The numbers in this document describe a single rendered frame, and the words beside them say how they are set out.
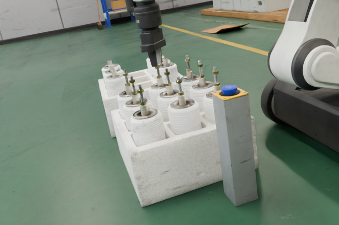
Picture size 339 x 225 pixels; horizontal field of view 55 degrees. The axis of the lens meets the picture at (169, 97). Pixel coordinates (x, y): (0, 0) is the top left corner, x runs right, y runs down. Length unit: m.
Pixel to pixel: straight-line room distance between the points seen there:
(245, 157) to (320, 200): 0.23
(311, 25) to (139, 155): 0.58
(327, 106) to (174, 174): 0.49
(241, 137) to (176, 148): 0.20
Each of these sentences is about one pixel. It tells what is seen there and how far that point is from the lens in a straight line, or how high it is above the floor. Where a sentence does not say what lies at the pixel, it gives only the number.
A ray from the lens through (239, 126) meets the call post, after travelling 0.84.
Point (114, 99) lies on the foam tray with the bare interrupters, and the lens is 1.42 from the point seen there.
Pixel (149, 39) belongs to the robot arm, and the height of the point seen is 0.43.
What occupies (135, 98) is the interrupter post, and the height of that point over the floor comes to 0.27.
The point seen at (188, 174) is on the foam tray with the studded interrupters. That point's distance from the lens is 1.00.
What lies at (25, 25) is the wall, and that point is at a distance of 7.30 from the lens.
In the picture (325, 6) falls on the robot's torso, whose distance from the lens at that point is 0.98.
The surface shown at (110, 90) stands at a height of 0.20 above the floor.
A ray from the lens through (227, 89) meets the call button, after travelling 0.82.
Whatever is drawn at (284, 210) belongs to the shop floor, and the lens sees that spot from 0.94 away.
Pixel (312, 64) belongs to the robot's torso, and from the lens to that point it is 0.92.
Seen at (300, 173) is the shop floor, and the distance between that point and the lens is 1.08.
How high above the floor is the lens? 0.59
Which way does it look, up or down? 19 degrees down
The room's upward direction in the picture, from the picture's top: 10 degrees counter-clockwise
